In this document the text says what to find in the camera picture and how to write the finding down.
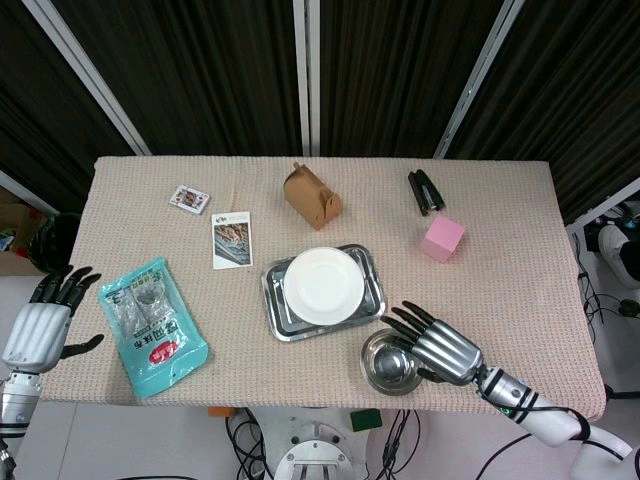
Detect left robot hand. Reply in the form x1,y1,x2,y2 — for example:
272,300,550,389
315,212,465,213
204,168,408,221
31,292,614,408
1,264,105,375

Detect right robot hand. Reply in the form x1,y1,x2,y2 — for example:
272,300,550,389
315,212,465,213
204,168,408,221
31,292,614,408
379,299,485,387

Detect stainless steel bowl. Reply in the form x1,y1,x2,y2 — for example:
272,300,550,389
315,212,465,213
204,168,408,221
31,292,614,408
359,327,426,397

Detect white round plate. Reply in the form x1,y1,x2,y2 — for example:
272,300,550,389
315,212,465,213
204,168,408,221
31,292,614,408
283,247,366,326

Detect metal robot base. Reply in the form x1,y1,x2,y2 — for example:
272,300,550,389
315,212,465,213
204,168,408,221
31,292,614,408
273,434,366,480

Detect rectangular metal tray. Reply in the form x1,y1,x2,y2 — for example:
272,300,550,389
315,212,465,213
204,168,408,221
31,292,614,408
261,243,388,343

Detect black helmet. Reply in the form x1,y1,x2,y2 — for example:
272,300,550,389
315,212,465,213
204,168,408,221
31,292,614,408
28,212,81,274

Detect green block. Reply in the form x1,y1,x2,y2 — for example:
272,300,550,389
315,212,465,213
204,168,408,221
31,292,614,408
349,409,384,434

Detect pink foam cube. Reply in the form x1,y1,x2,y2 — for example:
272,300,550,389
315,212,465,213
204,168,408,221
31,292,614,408
418,215,467,264

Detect cardboard box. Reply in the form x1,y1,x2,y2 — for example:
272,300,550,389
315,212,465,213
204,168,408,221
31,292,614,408
0,187,46,276

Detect teal cleaning cloth package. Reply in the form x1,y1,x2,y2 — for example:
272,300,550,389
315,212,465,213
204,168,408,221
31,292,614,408
97,256,210,400

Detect beige waffle tablecloth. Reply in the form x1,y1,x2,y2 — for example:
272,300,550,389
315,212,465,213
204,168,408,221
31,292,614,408
42,155,608,426

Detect black stapler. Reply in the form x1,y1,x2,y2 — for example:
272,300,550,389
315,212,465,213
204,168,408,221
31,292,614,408
407,168,447,218

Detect white machine body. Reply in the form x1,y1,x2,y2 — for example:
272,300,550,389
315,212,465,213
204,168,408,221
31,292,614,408
598,223,640,301

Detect brown paper gable box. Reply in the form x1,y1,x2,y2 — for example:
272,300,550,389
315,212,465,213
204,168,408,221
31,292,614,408
283,161,344,232

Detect deck of playing cards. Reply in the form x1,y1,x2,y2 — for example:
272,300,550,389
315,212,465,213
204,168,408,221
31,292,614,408
168,184,212,215

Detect white photo card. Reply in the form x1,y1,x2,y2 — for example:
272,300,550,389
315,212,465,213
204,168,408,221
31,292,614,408
211,211,252,271

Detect black cable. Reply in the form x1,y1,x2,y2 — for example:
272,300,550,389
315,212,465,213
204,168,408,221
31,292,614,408
569,232,640,321
224,407,276,480
380,409,422,480

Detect white partition frame post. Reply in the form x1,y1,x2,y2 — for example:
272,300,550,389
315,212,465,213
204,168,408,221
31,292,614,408
564,177,640,232
0,169,56,217
292,0,321,156
22,0,152,156
433,0,526,159

